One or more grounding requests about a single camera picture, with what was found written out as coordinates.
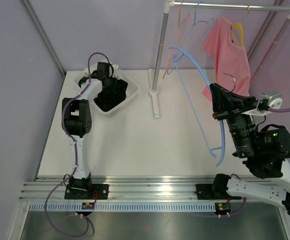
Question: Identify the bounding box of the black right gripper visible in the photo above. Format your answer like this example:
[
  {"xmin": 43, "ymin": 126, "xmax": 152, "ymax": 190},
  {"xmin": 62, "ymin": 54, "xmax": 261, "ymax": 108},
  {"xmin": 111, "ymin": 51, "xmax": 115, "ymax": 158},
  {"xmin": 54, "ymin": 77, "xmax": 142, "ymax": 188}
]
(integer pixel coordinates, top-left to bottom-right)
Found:
[{"xmin": 210, "ymin": 83, "xmax": 258, "ymax": 157}]

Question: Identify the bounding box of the black t shirt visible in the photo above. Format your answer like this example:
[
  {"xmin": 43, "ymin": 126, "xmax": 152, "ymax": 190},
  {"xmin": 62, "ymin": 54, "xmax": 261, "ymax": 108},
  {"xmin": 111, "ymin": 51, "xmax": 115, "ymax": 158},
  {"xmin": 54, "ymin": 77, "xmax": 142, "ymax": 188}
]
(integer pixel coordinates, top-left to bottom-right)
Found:
[{"xmin": 94, "ymin": 79, "xmax": 128, "ymax": 112}]

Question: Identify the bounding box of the green and white raglan shirt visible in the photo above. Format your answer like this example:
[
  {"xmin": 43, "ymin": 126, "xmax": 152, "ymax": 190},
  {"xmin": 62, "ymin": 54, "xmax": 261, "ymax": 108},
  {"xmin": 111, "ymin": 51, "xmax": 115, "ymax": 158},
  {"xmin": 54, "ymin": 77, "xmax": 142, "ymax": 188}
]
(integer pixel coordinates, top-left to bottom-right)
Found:
[{"xmin": 78, "ymin": 77, "xmax": 86, "ymax": 87}]

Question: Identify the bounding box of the pink t shirt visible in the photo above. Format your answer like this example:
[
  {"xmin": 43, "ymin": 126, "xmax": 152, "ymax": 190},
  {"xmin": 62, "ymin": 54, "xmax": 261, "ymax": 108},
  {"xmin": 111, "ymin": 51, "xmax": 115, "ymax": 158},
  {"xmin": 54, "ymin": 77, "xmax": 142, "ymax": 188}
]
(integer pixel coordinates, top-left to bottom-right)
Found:
[{"xmin": 202, "ymin": 17, "xmax": 251, "ymax": 97}]

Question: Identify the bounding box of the yellow hanger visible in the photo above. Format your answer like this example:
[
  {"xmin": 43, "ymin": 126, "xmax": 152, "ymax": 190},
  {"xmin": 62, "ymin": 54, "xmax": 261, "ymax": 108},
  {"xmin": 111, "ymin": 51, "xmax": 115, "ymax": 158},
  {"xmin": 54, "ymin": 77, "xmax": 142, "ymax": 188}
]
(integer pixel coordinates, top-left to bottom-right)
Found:
[{"xmin": 229, "ymin": 3, "xmax": 250, "ymax": 48}]

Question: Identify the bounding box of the pink wire hanger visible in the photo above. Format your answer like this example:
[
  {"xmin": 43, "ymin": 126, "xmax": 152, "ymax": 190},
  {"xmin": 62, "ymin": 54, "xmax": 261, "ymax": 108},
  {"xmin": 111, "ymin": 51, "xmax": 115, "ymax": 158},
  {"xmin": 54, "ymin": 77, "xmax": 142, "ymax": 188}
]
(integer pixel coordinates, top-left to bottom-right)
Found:
[{"xmin": 163, "ymin": 1, "xmax": 190, "ymax": 79}]

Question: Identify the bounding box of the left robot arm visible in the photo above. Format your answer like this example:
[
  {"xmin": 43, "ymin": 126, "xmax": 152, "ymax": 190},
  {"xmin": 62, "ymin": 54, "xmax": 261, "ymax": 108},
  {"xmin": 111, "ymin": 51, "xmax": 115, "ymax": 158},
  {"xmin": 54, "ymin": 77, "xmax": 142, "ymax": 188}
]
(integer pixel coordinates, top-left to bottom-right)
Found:
[{"xmin": 61, "ymin": 62, "xmax": 114, "ymax": 201}]

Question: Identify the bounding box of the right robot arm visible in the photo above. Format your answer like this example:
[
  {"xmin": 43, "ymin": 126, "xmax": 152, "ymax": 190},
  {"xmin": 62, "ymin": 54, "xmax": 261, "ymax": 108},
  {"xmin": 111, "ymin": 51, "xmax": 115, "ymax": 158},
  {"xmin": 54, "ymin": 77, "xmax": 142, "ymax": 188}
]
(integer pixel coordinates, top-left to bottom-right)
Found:
[{"xmin": 195, "ymin": 83, "xmax": 290, "ymax": 216}]

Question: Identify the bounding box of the metal clothes rack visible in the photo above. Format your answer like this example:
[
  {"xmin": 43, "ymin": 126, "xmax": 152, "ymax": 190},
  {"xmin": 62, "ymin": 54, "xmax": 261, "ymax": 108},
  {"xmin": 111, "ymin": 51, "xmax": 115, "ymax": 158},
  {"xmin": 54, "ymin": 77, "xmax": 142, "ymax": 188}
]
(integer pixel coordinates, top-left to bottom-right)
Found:
[{"xmin": 149, "ymin": 0, "xmax": 290, "ymax": 119}]

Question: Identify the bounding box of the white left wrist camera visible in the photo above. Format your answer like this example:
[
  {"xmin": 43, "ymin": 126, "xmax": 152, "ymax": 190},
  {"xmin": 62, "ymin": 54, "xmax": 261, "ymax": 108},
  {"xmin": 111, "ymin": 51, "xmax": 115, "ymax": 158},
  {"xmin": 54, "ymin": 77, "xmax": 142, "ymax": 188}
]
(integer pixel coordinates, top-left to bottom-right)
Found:
[{"xmin": 97, "ymin": 62, "xmax": 114, "ymax": 76}]

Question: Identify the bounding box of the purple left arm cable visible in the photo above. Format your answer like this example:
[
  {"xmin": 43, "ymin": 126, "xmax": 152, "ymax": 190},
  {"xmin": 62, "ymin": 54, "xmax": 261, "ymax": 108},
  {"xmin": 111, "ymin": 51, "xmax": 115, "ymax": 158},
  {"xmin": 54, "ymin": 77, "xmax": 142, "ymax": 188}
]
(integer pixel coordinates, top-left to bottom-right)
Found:
[{"xmin": 43, "ymin": 51, "xmax": 115, "ymax": 237}]

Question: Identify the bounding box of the aluminium corner frame post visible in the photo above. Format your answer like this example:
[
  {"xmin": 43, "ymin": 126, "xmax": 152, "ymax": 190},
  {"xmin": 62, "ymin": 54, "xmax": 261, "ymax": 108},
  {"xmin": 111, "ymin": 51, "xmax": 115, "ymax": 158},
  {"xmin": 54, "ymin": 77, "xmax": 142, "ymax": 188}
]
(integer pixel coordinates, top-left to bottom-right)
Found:
[{"xmin": 19, "ymin": 0, "xmax": 66, "ymax": 77}]

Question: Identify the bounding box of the aluminium right frame post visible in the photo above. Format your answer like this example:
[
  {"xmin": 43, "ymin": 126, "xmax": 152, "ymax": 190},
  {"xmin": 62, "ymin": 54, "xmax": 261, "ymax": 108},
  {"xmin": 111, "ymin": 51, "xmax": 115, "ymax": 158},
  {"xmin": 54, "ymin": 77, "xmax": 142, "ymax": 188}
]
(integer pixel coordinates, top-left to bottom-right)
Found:
[{"xmin": 247, "ymin": 10, "xmax": 276, "ymax": 61}]

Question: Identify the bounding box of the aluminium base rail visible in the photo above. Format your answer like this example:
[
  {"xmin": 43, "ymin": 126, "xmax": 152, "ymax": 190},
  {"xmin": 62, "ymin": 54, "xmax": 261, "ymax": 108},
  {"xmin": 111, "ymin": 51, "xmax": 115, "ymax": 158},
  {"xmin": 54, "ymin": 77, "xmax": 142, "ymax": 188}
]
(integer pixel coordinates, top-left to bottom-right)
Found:
[{"xmin": 19, "ymin": 176, "xmax": 283, "ymax": 202}]

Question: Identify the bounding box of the white slotted cable duct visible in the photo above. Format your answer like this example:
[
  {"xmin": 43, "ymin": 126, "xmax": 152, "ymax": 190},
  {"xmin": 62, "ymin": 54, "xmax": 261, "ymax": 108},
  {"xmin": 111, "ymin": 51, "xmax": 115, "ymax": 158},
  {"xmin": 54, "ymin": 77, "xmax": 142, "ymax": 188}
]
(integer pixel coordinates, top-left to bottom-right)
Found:
[{"xmin": 29, "ymin": 201, "xmax": 216, "ymax": 213}]

